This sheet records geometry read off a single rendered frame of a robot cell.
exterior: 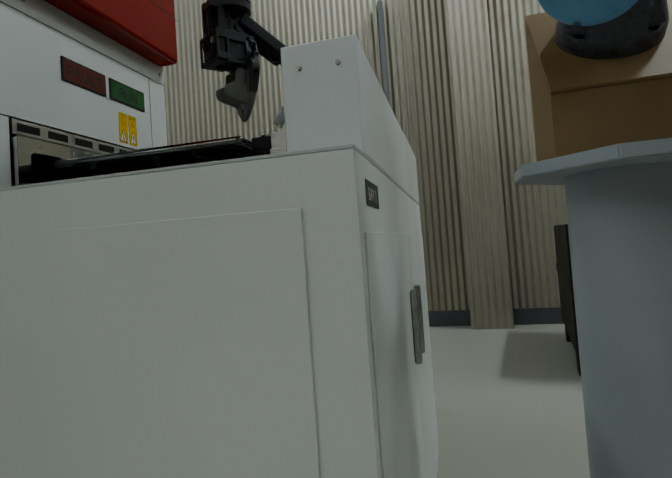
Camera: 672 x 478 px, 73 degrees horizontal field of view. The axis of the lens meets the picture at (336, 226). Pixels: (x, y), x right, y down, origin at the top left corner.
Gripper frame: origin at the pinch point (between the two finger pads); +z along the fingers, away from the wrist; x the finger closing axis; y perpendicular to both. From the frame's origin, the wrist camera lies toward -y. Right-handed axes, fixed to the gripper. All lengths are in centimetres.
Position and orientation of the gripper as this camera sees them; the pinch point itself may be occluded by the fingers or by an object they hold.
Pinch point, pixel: (247, 115)
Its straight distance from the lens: 90.3
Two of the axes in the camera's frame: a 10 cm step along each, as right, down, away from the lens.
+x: 6.4, -0.4, -7.7
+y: -7.7, 0.5, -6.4
